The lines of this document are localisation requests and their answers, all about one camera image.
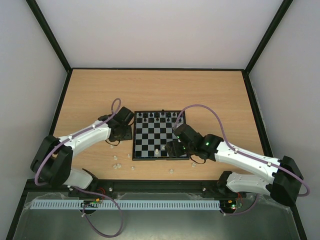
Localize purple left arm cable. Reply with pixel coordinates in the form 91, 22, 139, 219
33, 97, 122, 187

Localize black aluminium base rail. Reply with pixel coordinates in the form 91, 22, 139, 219
24, 178, 291, 200

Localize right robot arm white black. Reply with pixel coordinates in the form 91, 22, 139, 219
165, 123, 303, 207

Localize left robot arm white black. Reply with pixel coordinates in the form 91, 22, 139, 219
30, 106, 134, 190

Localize black white chessboard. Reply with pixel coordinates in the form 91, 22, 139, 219
132, 110, 188, 161

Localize white cable duct strip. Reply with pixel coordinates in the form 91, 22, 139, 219
30, 199, 221, 211

